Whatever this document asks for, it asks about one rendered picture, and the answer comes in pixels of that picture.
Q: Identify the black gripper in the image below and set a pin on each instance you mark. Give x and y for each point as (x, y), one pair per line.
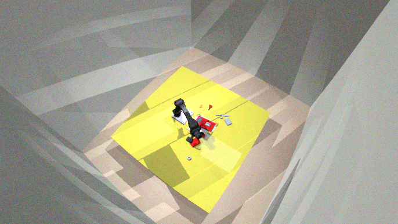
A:
(190, 139)

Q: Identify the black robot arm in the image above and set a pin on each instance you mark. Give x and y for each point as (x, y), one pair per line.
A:
(193, 124)

